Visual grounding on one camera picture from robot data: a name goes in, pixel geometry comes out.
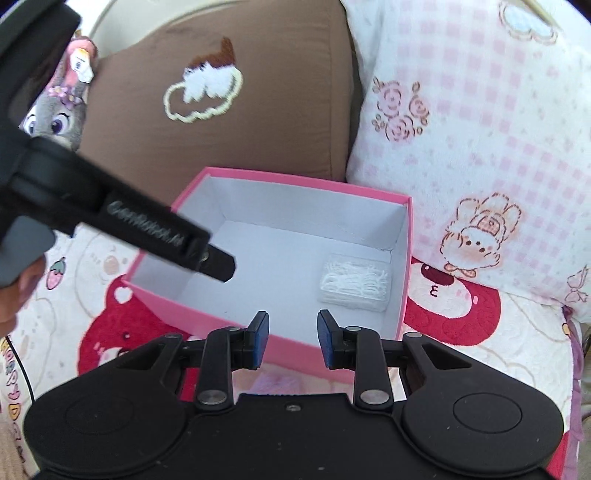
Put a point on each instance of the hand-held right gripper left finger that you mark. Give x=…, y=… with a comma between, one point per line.
x=261, y=341

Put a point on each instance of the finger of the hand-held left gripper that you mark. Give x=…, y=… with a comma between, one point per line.
x=221, y=266

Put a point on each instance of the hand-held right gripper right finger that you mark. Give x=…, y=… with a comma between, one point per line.
x=327, y=344

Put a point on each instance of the pink cardboard box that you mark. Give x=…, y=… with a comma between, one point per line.
x=277, y=240

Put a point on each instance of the clear floss pick box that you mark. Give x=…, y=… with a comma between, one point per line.
x=355, y=281

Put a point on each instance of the person's left hand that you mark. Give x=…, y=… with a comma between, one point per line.
x=25, y=295

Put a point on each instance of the grey rabbit plush toy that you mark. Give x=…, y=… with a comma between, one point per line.
x=60, y=110

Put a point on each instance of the brown embroidered pillow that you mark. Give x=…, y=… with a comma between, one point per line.
x=277, y=129

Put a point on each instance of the printed bear blanket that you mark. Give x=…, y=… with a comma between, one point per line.
x=508, y=332

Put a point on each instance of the pink checked pillow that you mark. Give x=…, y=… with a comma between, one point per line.
x=485, y=138

